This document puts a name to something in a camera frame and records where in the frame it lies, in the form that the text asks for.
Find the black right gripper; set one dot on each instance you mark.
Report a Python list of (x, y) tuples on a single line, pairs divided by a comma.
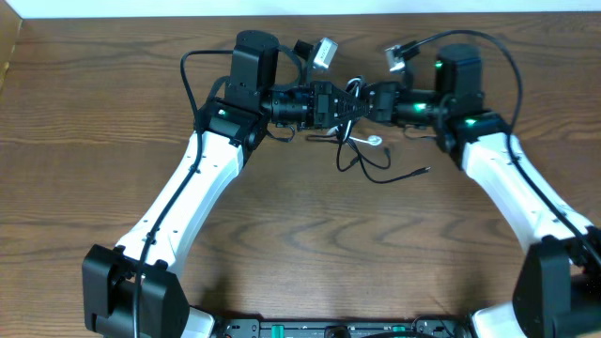
[(385, 96)]

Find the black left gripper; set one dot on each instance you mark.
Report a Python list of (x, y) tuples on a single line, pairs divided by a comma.
[(321, 100)]

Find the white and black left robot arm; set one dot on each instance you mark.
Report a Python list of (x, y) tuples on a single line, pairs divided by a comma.
[(133, 289)]

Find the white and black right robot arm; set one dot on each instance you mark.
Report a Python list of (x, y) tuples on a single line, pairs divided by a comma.
[(557, 292)]

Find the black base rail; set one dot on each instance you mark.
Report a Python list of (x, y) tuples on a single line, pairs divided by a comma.
[(422, 326)]

